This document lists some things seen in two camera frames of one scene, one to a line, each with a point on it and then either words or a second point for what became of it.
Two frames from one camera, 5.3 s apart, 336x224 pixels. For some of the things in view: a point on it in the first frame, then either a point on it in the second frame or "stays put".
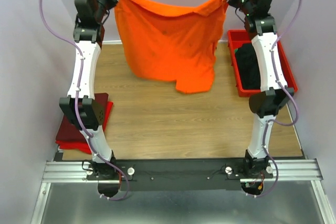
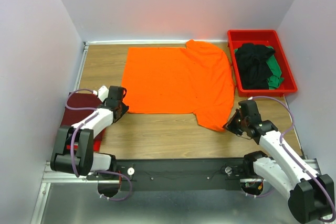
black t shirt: (248, 67) stays put
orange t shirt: (168, 43) to (196, 79)
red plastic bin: (237, 38) stays put
